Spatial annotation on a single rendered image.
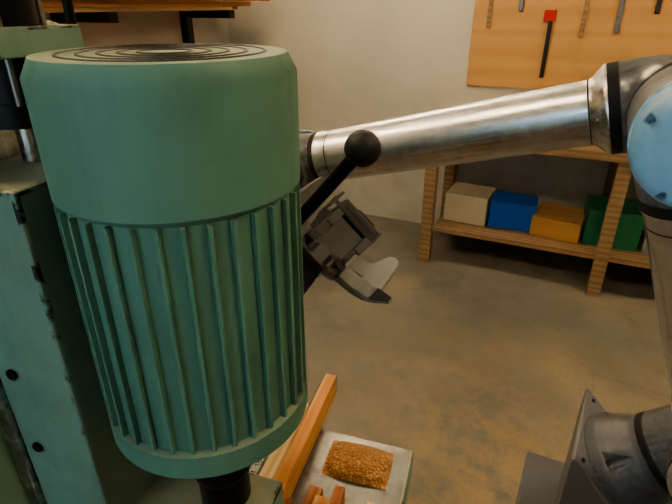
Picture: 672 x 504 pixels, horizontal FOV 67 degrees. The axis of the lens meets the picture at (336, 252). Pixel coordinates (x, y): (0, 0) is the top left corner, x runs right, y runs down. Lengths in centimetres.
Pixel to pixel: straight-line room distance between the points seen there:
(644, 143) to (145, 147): 45
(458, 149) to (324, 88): 329
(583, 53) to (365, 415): 248
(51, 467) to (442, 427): 178
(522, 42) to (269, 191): 329
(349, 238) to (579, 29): 305
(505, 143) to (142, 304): 55
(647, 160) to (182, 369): 46
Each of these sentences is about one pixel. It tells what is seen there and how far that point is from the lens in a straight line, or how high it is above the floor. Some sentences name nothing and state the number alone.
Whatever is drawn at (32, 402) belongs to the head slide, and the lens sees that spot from 53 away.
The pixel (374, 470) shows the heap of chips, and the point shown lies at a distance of 82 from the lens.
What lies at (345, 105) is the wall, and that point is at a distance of 396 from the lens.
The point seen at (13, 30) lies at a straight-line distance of 43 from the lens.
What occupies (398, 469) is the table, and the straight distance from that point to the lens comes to 84.
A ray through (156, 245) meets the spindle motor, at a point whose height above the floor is 140.
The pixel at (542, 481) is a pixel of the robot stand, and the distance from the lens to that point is 136.
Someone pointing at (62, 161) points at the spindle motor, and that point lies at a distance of 34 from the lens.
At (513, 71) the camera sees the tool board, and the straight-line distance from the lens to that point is 359.
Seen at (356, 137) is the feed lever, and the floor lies 142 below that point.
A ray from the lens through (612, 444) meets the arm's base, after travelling 110.
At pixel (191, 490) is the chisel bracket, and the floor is 107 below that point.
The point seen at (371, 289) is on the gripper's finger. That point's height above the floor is 126.
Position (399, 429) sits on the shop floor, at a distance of 216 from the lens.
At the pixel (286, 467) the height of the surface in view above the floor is 94.
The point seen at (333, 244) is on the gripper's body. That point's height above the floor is 128.
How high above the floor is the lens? 153
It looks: 26 degrees down
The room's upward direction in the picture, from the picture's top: straight up
